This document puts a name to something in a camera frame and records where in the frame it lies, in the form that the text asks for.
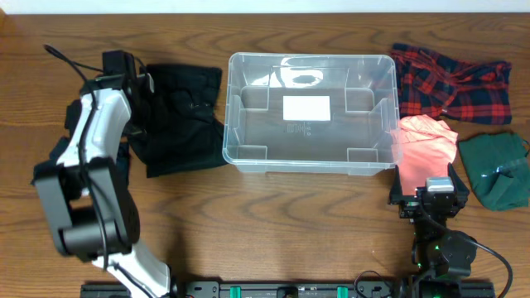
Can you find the dark navy folded garment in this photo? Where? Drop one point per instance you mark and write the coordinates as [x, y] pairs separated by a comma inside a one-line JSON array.
[[122, 160]]

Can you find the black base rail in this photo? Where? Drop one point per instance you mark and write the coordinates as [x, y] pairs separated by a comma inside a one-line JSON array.
[[376, 289]]

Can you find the white label in container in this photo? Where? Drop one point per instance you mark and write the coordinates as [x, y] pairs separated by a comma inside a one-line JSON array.
[[306, 108]]

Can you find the red plaid flannel shirt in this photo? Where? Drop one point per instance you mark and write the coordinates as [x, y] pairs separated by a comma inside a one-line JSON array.
[[436, 85]]

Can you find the dark green folded garment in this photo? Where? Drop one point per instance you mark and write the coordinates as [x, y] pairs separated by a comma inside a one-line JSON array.
[[497, 167]]

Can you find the black trousers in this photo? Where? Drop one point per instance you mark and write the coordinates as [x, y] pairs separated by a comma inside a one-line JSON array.
[[183, 133]]

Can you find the clear plastic storage container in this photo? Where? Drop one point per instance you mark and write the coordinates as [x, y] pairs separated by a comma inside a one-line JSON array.
[[334, 114]]

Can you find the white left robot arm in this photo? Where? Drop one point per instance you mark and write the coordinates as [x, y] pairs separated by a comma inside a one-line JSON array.
[[89, 210]]

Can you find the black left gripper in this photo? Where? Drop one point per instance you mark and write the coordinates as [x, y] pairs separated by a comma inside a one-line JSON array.
[[135, 106]]

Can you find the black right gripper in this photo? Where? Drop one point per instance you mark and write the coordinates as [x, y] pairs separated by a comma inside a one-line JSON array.
[[408, 206]]

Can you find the pink folded garment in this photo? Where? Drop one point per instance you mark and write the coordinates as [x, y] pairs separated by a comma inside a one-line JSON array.
[[426, 147]]

